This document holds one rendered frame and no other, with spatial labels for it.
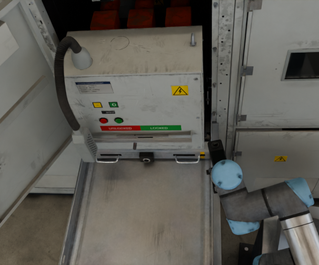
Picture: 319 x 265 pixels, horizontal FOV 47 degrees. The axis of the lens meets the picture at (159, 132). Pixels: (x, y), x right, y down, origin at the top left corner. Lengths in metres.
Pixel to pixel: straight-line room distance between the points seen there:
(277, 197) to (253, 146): 0.94
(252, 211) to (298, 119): 0.83
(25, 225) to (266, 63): 1.90
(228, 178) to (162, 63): 0.47
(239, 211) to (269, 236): 0.65
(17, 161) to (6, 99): 0.30
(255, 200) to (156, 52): 0.59
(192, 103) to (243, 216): 0.49
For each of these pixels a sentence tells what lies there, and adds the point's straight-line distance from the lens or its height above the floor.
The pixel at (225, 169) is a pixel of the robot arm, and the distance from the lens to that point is 0.95.
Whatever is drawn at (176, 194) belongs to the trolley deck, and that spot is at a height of 0.85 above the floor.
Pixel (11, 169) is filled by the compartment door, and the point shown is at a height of 1.00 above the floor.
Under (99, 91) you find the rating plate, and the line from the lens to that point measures 1.30.
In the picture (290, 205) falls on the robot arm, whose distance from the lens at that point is 0.96.
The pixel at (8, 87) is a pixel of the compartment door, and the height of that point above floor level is 1.31.
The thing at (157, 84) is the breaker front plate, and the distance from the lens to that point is 1.24.
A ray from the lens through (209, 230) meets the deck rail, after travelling 1.49.
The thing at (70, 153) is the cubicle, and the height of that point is 0.59.
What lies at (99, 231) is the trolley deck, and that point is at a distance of 1.55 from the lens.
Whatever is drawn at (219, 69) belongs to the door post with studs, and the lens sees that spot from 1.46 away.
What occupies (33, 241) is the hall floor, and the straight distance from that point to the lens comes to 2.61.
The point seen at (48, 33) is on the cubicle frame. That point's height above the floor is 1.41.
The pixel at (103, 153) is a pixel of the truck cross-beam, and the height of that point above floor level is 0.91.
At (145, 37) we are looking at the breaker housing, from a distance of 1.33.
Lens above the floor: 2.26
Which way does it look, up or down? 55 degrees down
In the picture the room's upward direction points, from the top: 12 degrees counter-clockwise
